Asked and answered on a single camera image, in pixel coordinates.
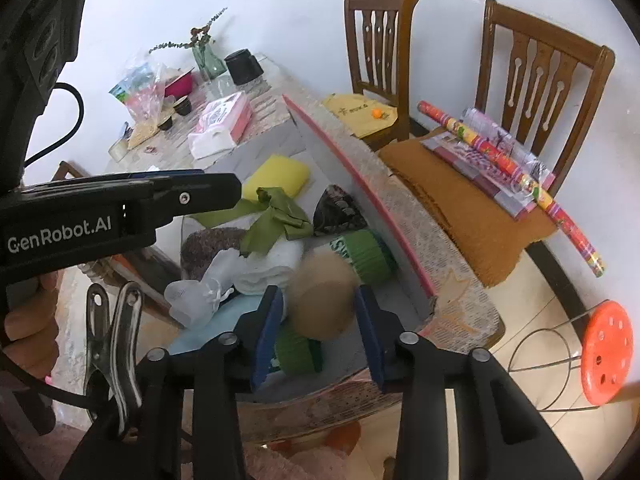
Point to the red cardboard box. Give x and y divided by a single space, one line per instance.
350 170

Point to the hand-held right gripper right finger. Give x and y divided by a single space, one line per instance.
372 340

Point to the clear plastic bag pink contents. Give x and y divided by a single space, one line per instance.
145 95

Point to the white cloth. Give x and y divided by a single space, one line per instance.
270 265

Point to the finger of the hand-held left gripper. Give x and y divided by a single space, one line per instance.
210 191

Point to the dried flower sprig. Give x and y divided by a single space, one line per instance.
200 35

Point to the green ribbon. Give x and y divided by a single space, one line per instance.
272 217

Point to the yellow envelope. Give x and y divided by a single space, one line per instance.
350 115

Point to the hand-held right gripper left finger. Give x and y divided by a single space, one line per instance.
267 340

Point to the light blue cloth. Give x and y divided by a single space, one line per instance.
220 320

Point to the pink fuzzy cloth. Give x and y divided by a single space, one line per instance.
310 465

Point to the person's left hand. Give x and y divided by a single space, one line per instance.
30 325

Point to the green white sock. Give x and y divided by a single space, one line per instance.
295 352
370 257

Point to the orange plastic stool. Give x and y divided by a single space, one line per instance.
607 350

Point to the bag of pale beans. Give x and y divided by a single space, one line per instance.
142 135

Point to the brown purple knit cloth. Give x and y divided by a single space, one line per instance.
205 250

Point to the pink striped wrapping paper pack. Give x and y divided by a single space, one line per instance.
480 175

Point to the red colourful wrapping paper roll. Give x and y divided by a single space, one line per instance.
565 220

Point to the brown chair cushion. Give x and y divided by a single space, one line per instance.
475 220

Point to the purple wrapping paper roll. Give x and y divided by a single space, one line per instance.
500 140

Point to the metal spring clip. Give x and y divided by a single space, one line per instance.
125 320

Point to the dark patterned pouch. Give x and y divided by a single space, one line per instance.
340 210

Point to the dark small bowl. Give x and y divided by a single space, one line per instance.
166 123
182 105

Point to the pink tissue pack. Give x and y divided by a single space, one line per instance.
220 120

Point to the green red packet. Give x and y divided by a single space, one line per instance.
120 91

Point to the brown wooden chair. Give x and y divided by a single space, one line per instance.
65 170
595 75
380 35

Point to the black mug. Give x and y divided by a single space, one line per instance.
242 67

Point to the yellow sponge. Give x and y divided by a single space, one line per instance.
280 172

